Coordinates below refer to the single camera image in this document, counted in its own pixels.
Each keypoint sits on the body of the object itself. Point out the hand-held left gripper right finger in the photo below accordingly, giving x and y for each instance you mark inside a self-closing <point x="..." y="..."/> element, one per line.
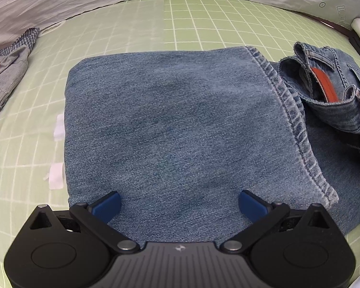
<point x="252" y="205"/>

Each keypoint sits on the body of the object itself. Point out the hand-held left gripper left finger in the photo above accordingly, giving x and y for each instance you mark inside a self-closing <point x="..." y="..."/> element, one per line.
<point x="106" y="205"/>

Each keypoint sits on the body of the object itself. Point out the blue denim jeans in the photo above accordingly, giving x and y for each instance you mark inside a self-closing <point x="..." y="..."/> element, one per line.
<point x="174" y="126"/>

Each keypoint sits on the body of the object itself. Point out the white tape piece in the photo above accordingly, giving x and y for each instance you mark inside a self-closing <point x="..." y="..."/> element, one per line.
<point x="56" y="175"/>
<point x="59" y="129"/>

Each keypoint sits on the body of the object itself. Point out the grey crumpled garment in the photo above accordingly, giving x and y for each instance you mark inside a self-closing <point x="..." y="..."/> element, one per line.
<point x="6" y="78"/>

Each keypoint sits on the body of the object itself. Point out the blue checkered cloth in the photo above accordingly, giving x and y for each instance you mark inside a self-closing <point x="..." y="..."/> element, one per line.
<point x="25" y="37"/>

